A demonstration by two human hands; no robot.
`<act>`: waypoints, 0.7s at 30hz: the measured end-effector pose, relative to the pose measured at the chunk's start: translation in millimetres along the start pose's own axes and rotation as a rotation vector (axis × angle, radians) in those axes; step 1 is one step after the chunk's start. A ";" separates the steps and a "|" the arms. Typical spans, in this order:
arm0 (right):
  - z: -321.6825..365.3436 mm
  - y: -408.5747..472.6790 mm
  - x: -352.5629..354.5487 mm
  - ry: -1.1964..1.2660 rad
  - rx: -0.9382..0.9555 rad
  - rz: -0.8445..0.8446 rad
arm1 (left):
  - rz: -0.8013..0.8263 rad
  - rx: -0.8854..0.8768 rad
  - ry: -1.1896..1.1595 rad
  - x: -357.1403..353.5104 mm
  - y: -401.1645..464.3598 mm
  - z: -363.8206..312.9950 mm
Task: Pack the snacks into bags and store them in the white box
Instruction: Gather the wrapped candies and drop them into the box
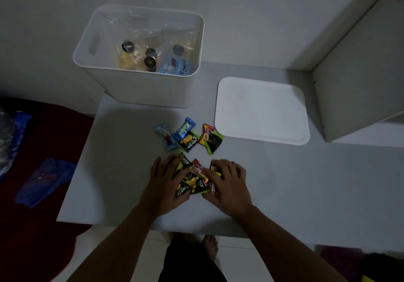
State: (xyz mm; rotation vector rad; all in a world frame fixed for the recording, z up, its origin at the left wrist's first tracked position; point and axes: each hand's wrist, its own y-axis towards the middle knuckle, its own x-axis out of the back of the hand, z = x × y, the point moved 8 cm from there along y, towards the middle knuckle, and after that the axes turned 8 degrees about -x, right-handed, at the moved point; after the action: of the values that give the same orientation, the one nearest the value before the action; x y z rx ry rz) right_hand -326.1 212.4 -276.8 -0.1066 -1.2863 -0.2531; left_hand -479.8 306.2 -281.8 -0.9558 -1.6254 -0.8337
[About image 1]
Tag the person's left middle finger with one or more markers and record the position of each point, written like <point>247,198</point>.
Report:
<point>167,165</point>

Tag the person's left forearm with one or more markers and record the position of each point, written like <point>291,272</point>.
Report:
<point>116,247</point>

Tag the person's foot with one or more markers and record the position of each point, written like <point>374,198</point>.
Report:
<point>210,247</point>

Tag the red yellow snack packet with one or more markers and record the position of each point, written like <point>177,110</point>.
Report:
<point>214,186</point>
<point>199,170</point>
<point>206,133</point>

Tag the black yellow object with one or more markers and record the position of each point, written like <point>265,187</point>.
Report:
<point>383,267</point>

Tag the person's right hand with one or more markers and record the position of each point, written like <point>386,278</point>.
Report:
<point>232,190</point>

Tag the person's black shorts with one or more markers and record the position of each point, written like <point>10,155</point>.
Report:
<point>189,259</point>

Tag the blue snack packet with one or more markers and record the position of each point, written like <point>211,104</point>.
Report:
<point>183,128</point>

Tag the person's right forearm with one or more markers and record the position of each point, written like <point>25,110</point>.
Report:
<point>284,250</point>

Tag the round black cap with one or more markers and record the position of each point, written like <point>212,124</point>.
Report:
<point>127,46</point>
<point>178,49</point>
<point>151,52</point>
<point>150,63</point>

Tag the person's left hand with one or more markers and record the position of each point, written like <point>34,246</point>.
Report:
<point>161,190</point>

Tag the black green snack packet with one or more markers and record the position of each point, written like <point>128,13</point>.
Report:
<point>188,141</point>
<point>214,143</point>
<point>193,184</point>
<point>183,166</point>

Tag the clear plastic snack bag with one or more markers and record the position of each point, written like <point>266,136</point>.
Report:
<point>129,59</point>

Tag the purple mat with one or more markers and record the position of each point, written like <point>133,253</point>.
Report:
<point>342,261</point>

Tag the person's right middle finger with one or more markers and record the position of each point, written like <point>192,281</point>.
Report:
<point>225,167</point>

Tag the white plastic bin lid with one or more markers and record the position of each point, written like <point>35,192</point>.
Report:
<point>262,110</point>

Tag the white cabinet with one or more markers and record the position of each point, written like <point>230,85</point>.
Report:
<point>363,76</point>

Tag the person's left little finger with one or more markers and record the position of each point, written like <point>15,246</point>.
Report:
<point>153,173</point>

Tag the person's left thumb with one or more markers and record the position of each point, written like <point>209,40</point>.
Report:
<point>184,195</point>

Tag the person's right thumb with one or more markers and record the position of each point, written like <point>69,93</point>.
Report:
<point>210,197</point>

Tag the blue plastic bag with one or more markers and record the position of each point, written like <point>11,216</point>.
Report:
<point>17,139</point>
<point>44,180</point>

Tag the person's right little finger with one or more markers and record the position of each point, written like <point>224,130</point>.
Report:
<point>243,174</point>

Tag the white plastic storage bin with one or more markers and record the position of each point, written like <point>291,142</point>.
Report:
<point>142,86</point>

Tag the dark red rug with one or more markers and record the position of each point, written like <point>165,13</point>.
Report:
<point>41,228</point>

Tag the light blue candy packet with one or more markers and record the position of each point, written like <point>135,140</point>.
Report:
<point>164,133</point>

